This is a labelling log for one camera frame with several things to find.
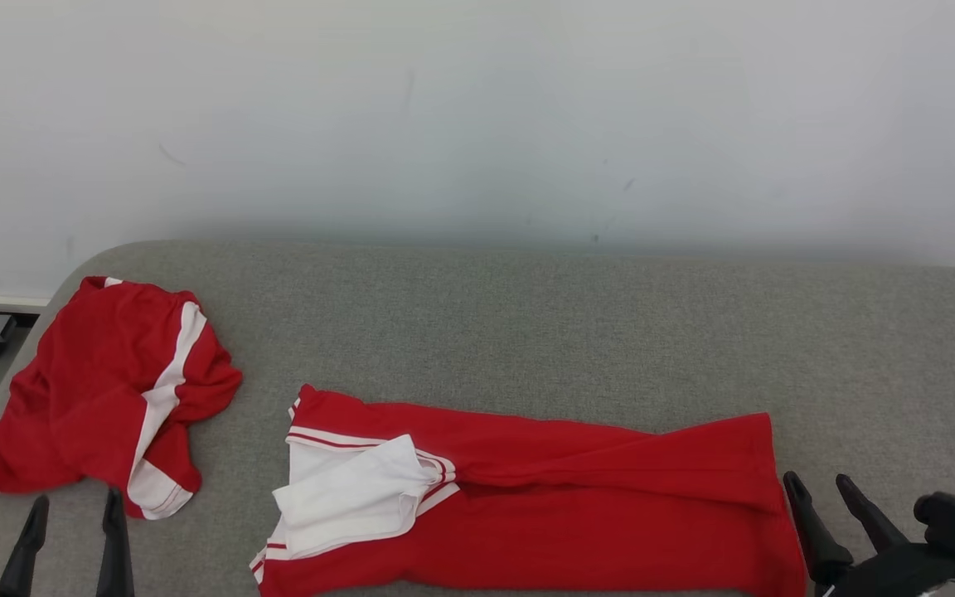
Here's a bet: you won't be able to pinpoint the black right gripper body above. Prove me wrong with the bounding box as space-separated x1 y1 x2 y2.
813 543 955 597

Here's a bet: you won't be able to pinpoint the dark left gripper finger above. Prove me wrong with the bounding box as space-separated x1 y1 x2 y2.
0 495 50 597
96 488 135 597

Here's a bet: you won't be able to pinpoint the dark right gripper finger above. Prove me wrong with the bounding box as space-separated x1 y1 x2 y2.
836 473 909 552
783 471 854 585

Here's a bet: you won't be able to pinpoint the red shorts with white stripes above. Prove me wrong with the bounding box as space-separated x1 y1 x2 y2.
0 276 244 521

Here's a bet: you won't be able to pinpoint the red jersey with white sleeves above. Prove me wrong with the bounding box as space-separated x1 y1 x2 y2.
250 383 807 597

